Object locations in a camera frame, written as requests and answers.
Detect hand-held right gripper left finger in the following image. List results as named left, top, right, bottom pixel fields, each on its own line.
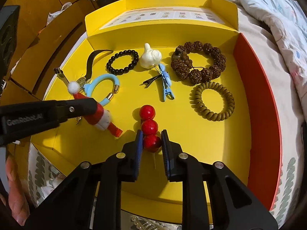
left=24, top=129, right=144, bottom=230

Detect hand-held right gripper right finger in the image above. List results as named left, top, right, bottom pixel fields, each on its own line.
left=161, top=129, right=279, bottom=230

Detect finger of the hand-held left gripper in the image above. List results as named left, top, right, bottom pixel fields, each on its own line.
left=48, top=97, right=99, bottom=126

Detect red santa hat hair clip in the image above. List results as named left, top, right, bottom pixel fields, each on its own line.
left=67, top=81, right=123, bottom=139

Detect yellow cardboard box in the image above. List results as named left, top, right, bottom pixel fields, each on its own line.
left=30, top=0, right=281, bottom=219

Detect red bead hair stick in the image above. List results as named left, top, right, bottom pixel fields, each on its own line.
left=139, top=105, right=162, bottom=171

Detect brown seed bead bracelet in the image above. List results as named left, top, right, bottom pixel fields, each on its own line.
left=170, top=41, right=227, bottom=86

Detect person's left hand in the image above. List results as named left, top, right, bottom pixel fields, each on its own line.
left=4, top=153, right=32, bottom=226

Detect blue flower hair clip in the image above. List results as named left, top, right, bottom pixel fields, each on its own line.
left=157, top=63, right=176, bottom=102

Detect white garlic spring hair clip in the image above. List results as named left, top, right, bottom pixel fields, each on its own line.
left=140, top=43, right=163, bottom=87

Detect white plastic bag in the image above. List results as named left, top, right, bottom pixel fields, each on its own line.
left=46, top=2, right=72, bottom=26

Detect leaf print bed sheet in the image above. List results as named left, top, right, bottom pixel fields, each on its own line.
left=27, top=0, right=307, bottom=223

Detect white floral quilt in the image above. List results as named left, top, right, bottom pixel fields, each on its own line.
left=119, top=0, right=307, bottom=96

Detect light blue bracelet gold caps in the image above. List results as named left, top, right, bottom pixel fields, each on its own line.
left=84, top=75, right=120, bottom=106

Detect gold wristwatch black strap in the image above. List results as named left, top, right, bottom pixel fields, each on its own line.
left=54, top=49, right=114, bottom=92

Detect black bead bracelet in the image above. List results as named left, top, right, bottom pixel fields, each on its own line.
left=106, top=49, right=140, bottom=75

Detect olive spiral hair tie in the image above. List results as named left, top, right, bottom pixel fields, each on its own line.
left=190, top=81, right=235, bottom=121

